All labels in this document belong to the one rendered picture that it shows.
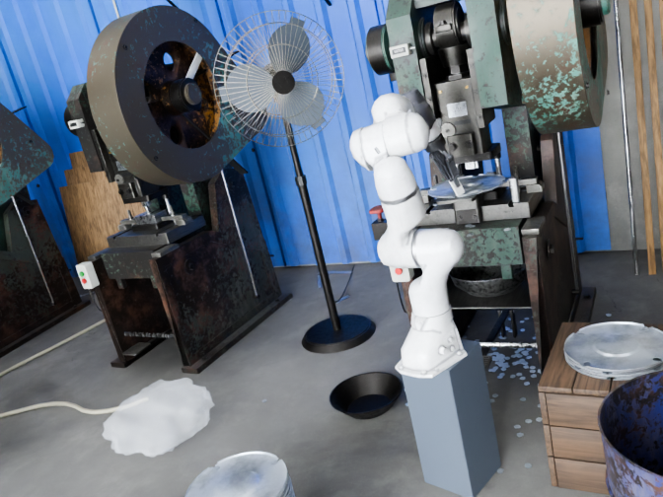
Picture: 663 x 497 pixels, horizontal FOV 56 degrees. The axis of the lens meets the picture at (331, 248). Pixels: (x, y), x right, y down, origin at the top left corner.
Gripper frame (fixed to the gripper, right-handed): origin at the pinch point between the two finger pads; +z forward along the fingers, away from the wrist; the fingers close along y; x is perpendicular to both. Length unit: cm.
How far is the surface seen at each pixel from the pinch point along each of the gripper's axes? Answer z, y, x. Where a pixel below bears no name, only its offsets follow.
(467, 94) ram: -22.8, -9.5, 24.3
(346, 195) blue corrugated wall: 39, -180, 8
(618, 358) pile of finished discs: 43, 66, -10
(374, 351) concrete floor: 70, -61, -49
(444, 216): 13.9, -15.5, -3.6
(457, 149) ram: -6.8, -11.9, 12.2
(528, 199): 18.9, 5.4, 19.8
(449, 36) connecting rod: -43, -12, 29
